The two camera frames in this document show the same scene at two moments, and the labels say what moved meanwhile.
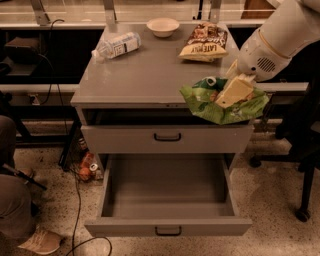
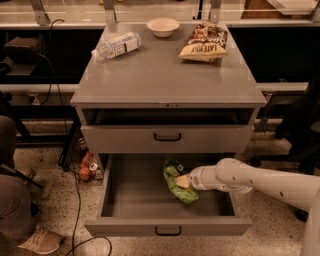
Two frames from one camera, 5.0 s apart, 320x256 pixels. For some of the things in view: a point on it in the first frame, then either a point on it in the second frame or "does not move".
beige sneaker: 42,242 does not move
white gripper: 259,57 to 196,178
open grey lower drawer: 168,195 does not move
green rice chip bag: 239,100 to 172,170
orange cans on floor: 89,169 does not move
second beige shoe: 30,172 does not move
